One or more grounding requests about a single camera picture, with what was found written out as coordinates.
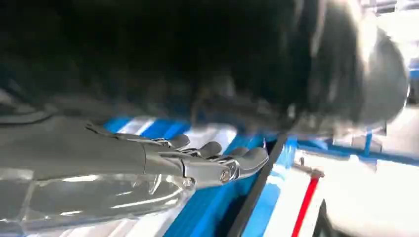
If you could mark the black bar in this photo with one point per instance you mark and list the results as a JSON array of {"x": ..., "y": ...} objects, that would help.
[{"x": 255, "y": 193}]

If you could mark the clear plastic film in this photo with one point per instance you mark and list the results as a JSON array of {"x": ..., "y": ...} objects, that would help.
[{"x": 82, "y": 202}]

